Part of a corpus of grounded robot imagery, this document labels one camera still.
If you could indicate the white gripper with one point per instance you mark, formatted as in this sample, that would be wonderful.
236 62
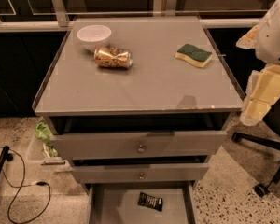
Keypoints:
272 39

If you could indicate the black rxbar chocolate wrapper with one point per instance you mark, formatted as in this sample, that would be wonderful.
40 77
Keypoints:
150 201

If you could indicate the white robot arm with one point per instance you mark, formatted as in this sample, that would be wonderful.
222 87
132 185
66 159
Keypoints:
263 87

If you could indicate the grey drawer cabinet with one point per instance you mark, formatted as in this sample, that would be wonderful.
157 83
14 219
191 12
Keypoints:
156 83

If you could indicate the top drawer knob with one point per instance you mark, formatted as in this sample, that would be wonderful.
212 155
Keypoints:
141 149

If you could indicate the grey middle drawer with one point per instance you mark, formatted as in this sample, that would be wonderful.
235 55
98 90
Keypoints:
127 170

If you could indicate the grey drawer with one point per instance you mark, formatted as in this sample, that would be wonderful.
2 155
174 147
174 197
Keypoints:
163 135
117 203
127 170

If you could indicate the grey top drawer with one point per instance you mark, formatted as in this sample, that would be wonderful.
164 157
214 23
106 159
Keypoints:
163 135

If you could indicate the grey bottom drawer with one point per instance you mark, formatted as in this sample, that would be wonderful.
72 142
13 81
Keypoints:
117 203

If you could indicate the green yellow sponge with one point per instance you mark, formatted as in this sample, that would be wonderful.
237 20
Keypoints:
194 55

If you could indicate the black office chair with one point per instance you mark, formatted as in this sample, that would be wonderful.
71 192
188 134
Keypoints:
272 120

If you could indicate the crushed gold soda can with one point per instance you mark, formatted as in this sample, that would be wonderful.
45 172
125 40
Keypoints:
111 57

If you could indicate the white ceramic bowl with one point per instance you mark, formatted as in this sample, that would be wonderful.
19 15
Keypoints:
93 37

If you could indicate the clear plastic bin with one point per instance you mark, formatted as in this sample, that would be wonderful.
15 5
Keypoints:
35 156

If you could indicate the black stand leg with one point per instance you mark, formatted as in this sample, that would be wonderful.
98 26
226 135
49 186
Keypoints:
5 155

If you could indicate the metal railing frame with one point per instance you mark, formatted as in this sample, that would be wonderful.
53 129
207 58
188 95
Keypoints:
54 15

